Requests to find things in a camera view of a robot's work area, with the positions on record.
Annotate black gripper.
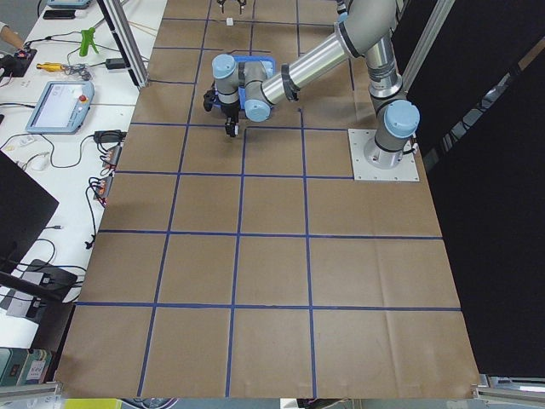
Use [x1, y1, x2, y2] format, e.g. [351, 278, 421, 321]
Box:
[216, 0, 247, 137]

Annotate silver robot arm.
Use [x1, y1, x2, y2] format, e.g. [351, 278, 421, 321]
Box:
[204, 1, 421, 170]

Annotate blue plastic tray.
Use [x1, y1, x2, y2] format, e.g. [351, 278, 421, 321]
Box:
[212, 54, 272, 122]

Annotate black power adapter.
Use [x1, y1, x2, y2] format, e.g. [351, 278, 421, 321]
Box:
[105, 58, 127, 70]

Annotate teach pendant tablet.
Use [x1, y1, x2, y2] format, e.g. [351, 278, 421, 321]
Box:
[26, 81, 95, 135]

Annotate yellow screwdriver tool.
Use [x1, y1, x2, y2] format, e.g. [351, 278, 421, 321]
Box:
[36, 62, 66, 72]

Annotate white computer mouse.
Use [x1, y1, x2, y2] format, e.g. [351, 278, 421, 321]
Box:
[31, 155, 49, 171]

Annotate black monitor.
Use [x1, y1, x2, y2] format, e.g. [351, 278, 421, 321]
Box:
[0, 154, 59, 274]

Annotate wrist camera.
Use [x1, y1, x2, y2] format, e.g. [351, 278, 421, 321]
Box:
[203, 89, 217, 112]

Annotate aluminium frame post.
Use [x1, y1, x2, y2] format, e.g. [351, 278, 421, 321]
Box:
[97, 0, 149, 89]

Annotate green handled reacher grabber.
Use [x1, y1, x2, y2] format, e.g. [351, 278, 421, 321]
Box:
[78, 27, 99, 57]

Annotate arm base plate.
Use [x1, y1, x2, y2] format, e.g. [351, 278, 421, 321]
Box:
[347, 129, 420, 182]

